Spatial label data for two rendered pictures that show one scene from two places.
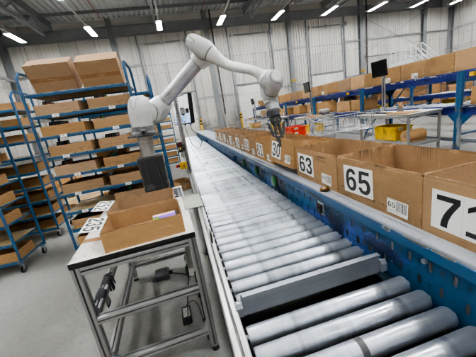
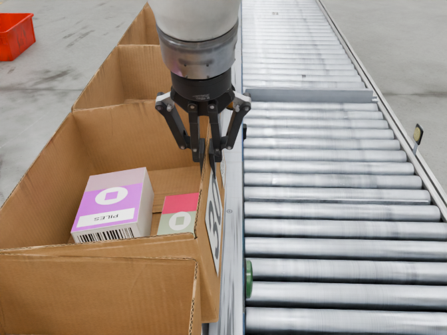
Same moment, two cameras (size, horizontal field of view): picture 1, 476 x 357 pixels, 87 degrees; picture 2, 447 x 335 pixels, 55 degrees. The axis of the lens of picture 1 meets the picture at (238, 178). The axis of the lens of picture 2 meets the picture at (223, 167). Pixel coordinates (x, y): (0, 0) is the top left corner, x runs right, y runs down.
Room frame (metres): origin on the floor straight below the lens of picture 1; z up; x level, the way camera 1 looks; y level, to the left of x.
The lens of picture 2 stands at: (2.16, -0.15, 1.44)
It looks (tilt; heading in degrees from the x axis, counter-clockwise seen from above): 35 degrees down; 193
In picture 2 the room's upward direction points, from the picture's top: straight up
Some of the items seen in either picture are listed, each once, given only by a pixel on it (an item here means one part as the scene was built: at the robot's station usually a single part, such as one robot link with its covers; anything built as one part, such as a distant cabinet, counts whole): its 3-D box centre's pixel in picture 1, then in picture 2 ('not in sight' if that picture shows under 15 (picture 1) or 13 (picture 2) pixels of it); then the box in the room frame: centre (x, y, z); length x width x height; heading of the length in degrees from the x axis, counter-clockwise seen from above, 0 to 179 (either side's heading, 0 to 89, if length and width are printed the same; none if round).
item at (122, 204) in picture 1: (144, 205); not in sight; (1.56, 0.62, 0.80); 0.38 x 0.28 x 0.10; 102
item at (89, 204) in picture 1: (105, 161); not in sight; (2.88, 1.45, 0.98); 0.98 x 0.49 x 1.96; 101
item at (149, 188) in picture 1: (155, 176); not in sight; (1.90, 0.62, 0.91); 0.26 x 0.26 x 0.33; 14
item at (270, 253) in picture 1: (283, 251); (316, 135); (0.90, -0.14, 0.72); 0.52 x 0.05 x 0.05; 101
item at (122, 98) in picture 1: (112, 102); not in sight; (2.87, 1.20, 1.59); 0.40 x 0.30 x 0.10; 102
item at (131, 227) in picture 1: (145, 222); not in sight; (1.27, 0.53, 0.80); 0.38 x 0.28 x 0.10; 106
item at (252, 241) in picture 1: (272, 237); (322, 157); (1.03, -0.11, 0.72); 0.52 x 0.05 x 0.05; 101
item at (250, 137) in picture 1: (263, 143); not in sight; (2.41, -0.30, 0.96); 0.39 x 0.29 x 0.17; 11
